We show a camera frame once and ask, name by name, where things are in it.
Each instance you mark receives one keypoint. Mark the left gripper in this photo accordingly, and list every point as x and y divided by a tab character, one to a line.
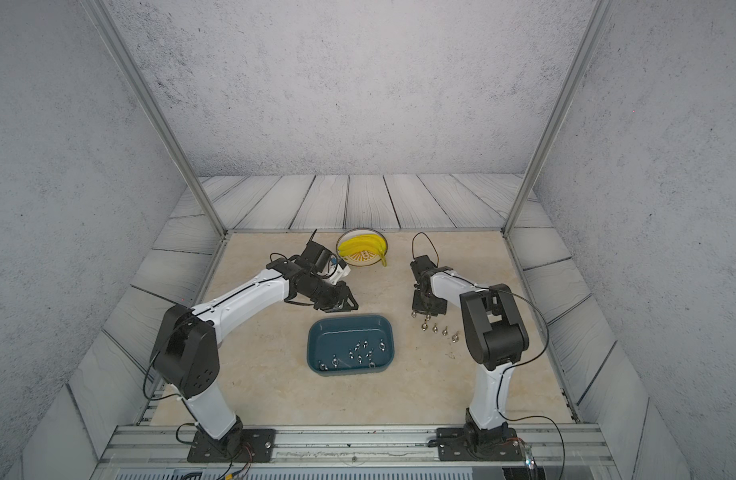
340	301

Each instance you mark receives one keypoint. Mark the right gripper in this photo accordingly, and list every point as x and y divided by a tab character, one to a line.
416	305

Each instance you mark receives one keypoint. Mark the teal plastic storage box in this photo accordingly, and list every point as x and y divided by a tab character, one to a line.
350	345

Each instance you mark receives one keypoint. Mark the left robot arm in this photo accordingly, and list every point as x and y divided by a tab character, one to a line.
186	351

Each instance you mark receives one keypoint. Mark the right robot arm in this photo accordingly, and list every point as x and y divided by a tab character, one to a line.
495	336

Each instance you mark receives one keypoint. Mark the round patterned plate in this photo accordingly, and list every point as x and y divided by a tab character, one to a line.
362	246

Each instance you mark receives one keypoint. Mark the yellow banana bunch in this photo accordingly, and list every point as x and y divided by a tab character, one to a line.
363	246

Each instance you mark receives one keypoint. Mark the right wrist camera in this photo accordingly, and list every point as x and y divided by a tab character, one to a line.
422	268

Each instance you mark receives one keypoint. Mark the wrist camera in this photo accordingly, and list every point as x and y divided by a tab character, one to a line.
320	257
422	268

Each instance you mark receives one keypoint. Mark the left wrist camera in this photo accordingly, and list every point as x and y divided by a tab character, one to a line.
320	257

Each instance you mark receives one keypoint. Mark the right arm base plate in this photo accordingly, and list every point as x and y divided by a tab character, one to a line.
459	444

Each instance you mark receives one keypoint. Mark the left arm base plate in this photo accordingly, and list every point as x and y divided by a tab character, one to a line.
238	446

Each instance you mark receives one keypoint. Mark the aluminium mounting rail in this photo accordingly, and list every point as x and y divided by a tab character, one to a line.
567	452

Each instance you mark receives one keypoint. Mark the right frame post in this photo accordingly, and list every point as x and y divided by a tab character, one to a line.
572	81

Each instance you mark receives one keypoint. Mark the frame post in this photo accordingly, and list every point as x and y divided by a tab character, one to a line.
572	81
115	44

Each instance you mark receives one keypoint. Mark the left frame post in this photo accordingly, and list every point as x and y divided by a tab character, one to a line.
115	44

